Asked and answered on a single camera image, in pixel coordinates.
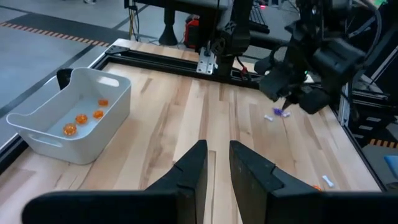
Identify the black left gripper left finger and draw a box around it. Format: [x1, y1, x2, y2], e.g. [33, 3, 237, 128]
[21, 139, 209, 224]

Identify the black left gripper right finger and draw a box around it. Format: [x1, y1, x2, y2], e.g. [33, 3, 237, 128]
[228, 139, 398, 224]

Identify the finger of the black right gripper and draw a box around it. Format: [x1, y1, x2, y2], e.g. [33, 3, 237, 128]
[281, 96, 295, 110]

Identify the silver aluminium extrusion piece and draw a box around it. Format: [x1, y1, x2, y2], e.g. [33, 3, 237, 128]
[338, 83, 351, 127]

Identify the black backlit keyboard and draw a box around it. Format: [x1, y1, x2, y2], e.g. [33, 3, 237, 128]
[248, 0, 271, 35]

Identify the white plastic basket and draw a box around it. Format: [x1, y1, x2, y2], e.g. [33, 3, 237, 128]
[6, 67, 132, 165]

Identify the black mat orange striped edge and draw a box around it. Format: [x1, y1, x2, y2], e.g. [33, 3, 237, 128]
[0, 14, 123, 48]
[369, 139, 398, 149]

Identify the red and black floor device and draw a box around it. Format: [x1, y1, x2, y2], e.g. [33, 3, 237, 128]
[183, 14, 200, 49]

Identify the blue flat object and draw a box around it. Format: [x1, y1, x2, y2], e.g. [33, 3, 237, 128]
[384, 155, 398, 180]

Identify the dark grey desk with pole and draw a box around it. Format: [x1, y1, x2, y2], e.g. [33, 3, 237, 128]
[124, 0, 234, 47]

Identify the silver angle bracket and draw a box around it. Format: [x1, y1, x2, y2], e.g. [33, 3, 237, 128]
[196, 47, 217, 75]

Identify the black aluminium table frame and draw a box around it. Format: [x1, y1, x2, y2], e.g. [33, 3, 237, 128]
[0, 45, 398, 194]

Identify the yellow floor cable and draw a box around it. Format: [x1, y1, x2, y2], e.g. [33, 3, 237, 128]
[129, 6, 141, 43]

